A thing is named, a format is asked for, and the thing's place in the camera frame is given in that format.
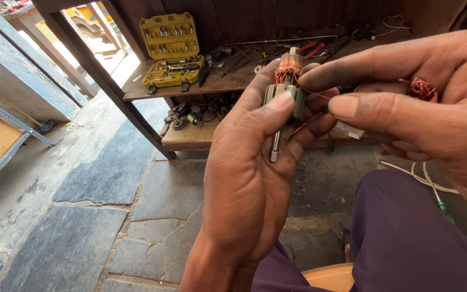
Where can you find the person's right hand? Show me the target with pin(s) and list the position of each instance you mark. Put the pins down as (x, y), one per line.
(440, 121)

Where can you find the person's left hand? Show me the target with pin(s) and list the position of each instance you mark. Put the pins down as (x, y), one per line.
(241, 182)

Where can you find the motor armature with steel shaft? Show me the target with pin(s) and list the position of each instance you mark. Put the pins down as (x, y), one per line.
(291, 63)

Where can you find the heap of metal motor parts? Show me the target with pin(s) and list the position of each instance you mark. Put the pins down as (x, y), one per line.
(193, 113)

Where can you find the white paper label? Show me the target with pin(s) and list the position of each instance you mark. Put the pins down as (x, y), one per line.
(349, 130)

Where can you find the dark wooden workbench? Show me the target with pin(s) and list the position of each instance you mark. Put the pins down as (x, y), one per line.
(217, 83)

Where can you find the grey sandal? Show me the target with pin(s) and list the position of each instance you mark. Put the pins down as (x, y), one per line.
(341, 229)

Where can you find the heap of hand tools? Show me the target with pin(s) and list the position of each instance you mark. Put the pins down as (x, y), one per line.
(233, 63)

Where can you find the person's purple trouser leg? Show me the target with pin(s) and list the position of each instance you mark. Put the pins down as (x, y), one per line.
(412, 243)

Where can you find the orange stool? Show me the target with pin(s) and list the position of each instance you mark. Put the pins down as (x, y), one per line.
(330, 278)

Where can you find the long metal rod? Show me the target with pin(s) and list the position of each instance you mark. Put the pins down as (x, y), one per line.
(278, 40)

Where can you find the small metal strip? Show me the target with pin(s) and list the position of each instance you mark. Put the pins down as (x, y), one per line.
(137, 78)

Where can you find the yellow socket tool case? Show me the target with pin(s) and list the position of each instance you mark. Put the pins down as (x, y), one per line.
(170, 40)

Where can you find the red and blue bundle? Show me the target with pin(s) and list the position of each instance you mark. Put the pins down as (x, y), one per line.
(47, 126)

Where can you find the yellow vehicle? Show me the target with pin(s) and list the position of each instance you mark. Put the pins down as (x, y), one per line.
(81, 18)

